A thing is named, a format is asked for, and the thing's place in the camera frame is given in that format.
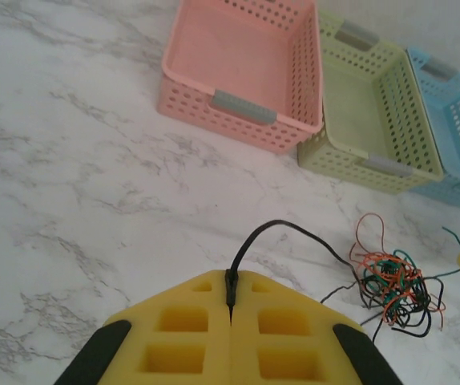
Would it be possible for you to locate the green perforated plastic basket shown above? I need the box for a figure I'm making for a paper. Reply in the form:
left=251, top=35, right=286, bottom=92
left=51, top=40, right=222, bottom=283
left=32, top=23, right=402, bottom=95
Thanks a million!
left=297, top=10, right=446, bottom=197

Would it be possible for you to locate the thin black cable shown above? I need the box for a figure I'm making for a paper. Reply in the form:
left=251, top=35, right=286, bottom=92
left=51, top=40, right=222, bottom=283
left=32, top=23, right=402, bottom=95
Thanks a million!
left=369, top=308, right=399, bottom=346
left=320, top=280, right=375, bottom=310
left=389, top=268, right=460, bottom=340
left=224, top=219, right=375, bottom=318

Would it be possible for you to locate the pink perforated plastic basket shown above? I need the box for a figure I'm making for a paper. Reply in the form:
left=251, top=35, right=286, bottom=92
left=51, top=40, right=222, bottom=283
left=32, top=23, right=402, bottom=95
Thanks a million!
left=155, top=0, right=325, bottom=154

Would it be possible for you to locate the thin green cable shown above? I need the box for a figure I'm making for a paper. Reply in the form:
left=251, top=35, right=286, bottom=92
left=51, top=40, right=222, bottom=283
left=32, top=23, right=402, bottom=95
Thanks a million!
left=442, top=226, right=460, bottom=252

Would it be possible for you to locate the thin orange cable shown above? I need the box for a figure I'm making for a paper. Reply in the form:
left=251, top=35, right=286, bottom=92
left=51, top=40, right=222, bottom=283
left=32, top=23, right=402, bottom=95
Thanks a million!
left=349, top=213, right=423, bottom=282
left=357, top=256, right=448, bottom=332

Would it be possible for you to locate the black wire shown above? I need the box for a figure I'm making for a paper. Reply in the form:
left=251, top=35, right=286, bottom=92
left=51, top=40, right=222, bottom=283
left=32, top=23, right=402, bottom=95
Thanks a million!
left=364, top=250, right=427, bottom=322

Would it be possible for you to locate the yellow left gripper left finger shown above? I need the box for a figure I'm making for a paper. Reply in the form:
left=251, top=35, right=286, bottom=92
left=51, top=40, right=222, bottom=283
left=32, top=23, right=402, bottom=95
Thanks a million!
left=55, top=269, right=232, bottom=385

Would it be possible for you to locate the blue perforated plastic basket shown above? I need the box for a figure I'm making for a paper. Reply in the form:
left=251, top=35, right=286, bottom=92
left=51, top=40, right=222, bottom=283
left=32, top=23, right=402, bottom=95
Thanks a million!
left=405, top=46, right=460, bottom=213

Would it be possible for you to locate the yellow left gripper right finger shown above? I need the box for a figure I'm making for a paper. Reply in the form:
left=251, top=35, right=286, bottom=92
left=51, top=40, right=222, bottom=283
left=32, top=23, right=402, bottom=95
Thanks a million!
left=229, top=269, right=403, bottom=385

